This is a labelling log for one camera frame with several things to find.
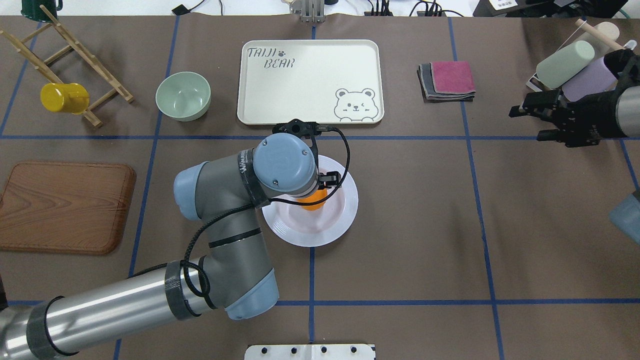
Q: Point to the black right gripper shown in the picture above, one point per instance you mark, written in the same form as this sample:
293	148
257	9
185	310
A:
596	113

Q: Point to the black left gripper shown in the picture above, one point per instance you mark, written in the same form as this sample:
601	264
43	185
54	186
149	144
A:
329	178

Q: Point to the orange fruit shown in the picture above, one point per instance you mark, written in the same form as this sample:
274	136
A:
315	200

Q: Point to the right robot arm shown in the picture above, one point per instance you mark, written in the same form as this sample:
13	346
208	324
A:
627	112

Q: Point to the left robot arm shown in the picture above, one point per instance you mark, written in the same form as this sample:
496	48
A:
226	264

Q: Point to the cream bear tray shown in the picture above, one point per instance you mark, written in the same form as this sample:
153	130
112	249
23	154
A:
327	81

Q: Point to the green cup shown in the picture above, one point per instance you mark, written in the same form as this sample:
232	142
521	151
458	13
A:
562	65

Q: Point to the white round plate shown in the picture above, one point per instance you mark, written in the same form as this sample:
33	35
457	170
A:
300	226

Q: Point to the purple cup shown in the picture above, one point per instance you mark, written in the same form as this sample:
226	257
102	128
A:
593	79

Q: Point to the beige cup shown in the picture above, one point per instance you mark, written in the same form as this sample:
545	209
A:
609	29

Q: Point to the pink folded cloth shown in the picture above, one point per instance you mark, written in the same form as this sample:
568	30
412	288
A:
452	77

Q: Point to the grey folded cloth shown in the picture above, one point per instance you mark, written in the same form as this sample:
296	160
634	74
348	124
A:
425	77

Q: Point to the green bowl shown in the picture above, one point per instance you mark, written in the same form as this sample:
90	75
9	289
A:
184	96

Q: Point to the brown wooden cutting board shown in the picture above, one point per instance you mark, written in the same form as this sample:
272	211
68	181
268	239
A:
77	208

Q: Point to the yellow mug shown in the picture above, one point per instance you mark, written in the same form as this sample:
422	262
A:
65	98

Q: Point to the dark green mug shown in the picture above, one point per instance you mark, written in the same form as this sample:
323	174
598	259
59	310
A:
31	9

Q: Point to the white wire cup rack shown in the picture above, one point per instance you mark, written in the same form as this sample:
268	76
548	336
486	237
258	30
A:
585	32

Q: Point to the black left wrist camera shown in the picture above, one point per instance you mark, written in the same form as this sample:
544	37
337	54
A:
302	129

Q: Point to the metal camera mount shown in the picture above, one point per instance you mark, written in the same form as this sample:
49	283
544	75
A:
309	11

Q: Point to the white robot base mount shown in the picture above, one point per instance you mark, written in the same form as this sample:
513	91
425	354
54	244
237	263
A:
337	351

